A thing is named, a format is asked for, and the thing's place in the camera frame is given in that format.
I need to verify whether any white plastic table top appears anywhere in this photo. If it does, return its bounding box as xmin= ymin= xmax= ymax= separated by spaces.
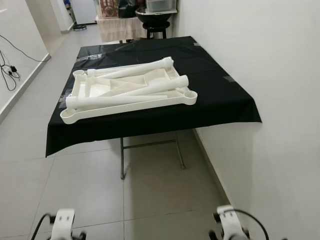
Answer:
xmin=60 ymin=56 xmax=198 ymax=125

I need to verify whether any black tablecloth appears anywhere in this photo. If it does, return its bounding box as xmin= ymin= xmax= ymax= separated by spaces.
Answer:
xmin=45 ymin=36 xmax=262 ymax=157

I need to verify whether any clear plastic sheet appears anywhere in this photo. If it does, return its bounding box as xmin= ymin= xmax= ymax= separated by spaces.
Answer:
xmin=77 ymin=52 xmax=103 ymax=62

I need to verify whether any beige cloth covered table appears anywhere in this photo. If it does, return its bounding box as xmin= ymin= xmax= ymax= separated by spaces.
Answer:
xmin=96 ymin=16 xmax=148 ymax=43

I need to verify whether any white cabinet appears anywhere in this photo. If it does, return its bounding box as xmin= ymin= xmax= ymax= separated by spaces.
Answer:
xmin=75 ymin=0 xmax=98 ymax=25

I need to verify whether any red patterned box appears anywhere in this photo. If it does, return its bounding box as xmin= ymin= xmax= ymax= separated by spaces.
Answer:
xmin=100 ymin=0 xmax=121 ymax=18

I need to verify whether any black bag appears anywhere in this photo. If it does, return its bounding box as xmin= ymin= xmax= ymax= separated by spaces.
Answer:
xmin=118 ymin=0 xmax=147 ymax=18

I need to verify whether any clear plastic storage box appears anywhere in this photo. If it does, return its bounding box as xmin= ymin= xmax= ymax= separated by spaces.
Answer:
xmin=146 ymin=0 xmax=177 ymax=13

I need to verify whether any grey metal table frame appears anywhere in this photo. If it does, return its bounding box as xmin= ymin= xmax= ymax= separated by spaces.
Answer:
xmin=119 ymin=132 xmax=186 ymax=180

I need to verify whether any black wall cable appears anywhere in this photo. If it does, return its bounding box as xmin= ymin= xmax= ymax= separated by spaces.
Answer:
xmin=0 ymin=34 xmax=51 ymax=92

